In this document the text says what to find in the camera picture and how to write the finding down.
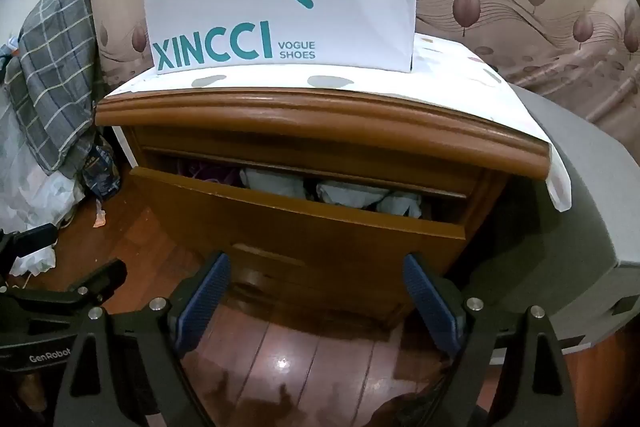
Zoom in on white spotted cover cloth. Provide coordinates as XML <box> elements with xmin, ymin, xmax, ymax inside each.
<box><xmin>102</xmin><ymin>33</ymin><xmax>572</xmax><ymax>212</ymax></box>

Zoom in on white plastic bags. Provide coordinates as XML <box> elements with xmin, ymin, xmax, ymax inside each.
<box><xmin>0</xmin><ymin>87</ymin><xmax>86</xmax><ymax>278</ymax></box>

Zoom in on white shoe box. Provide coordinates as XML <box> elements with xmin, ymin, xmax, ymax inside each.
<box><xmin>142</xmin><ymin>0</ymin><xmax>417</xmax><ymax>75</ymax></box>

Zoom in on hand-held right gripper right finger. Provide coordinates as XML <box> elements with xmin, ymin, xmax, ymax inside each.
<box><xmin>402</xmin><ymin>253</ymin><xmax>581</xmax><ymax>427</ymax></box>

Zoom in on dark blue packet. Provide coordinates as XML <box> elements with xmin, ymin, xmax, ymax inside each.
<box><xmin>81</xmin><ymin>134</ymin><xmax>122</xmax><ymax>200</ymax></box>

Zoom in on brown wooden nightstand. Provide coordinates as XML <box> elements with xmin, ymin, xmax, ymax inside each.
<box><xmin>95</xmin><ymin>89</ymin><xmax>551</xmax><ymax>328</ymax></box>

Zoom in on white underwear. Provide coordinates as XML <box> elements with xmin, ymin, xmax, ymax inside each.
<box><xmin>239</xmin><ymin>168</ymin><xmax>308</xmax><ymax>200</ymax></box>
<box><xmin>315</xmin><ymin>179</ymin><xmax>391</xmax><ymax>210</ymax></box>
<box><xmin>376</xmin><ymin>192</ymin><xmax>423</xmax><ymax>219</ymax></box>

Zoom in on grey plaid cloth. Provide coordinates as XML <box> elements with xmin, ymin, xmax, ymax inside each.
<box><xmin>5</xmin><ymin>0</ymin><xmax>101</xmax><ymax>172</ymax></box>

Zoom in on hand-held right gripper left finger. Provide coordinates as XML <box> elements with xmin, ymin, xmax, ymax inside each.
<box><xmin>52</xmin><ymin>252</ymin><xmax>232</xmax><ymax>427</ymax></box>

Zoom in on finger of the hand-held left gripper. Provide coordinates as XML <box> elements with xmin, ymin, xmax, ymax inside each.
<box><xmin>0</xmin><ymin>258</ymin><xmax>127</xmax><ymax>309</ymax></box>
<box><xmin>0</xmin><ymin>223</ymin><xmax>58</xmax><ymax>258</ymax></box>

